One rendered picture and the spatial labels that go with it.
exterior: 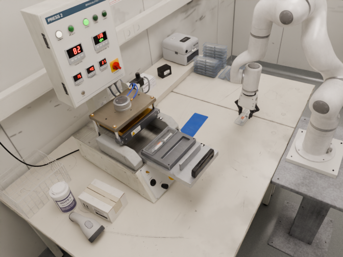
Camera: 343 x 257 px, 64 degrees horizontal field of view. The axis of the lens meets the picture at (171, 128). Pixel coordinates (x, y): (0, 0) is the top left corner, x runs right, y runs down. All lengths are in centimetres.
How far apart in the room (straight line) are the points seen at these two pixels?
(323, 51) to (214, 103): 84
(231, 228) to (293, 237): 94
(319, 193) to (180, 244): 68
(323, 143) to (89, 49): 116
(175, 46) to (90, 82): 102
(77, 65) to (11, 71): 38
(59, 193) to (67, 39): 66
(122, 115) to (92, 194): 39
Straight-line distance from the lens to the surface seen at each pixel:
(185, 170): 118
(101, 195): 134
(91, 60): 130
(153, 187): 133
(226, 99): 192
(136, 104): 132
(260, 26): 134
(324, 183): 152
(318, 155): 157
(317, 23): 128
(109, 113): 130
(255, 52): 141
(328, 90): 129
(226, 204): 135
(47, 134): 175
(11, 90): 152
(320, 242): 222
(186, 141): 128
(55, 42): 119
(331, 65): 130
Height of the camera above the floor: 188
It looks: 42 degrees down
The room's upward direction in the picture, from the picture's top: 7 degrees counter-clockwise
